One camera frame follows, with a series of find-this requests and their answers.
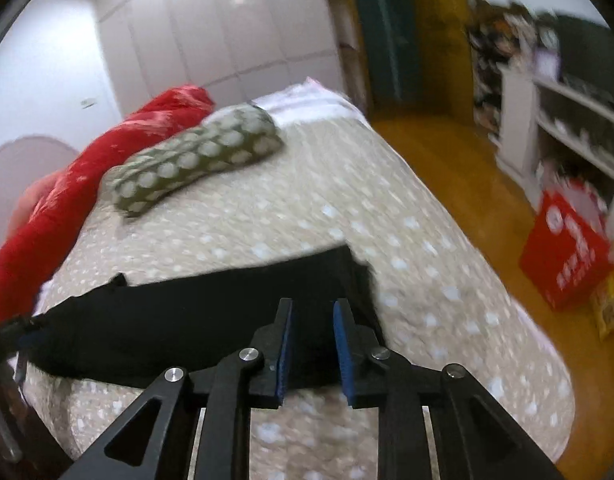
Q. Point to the pink striped pillow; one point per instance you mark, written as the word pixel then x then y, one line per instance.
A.
pixel 307 102

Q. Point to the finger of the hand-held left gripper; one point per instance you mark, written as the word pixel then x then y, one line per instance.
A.
pixel 12 332

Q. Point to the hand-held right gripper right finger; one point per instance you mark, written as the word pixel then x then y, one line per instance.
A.
pixel 345 355

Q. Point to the green dotted pillow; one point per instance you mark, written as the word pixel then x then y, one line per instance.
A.
pixel 197 152

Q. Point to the white wardrobe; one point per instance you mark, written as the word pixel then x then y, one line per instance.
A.
pixel 222 25

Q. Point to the dark green door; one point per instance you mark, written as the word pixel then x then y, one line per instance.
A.
pixel 387 35

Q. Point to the white shelf unit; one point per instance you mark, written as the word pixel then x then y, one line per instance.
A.
pixel 562 120

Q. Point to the red shopping bag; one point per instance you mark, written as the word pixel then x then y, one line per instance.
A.
pixel 562 255

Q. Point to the black pants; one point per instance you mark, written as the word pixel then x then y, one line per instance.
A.
pixel 197 320

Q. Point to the yellow bag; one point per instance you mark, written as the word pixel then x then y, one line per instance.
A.
pixel 612 300

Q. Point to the red blanket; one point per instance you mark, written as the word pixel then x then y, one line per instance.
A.
pixel 87 170

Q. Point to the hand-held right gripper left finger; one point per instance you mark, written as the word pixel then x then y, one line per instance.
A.
pixel 285 355

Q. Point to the bed with beige dotted cover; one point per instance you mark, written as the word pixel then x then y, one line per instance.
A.
pixel 337 220

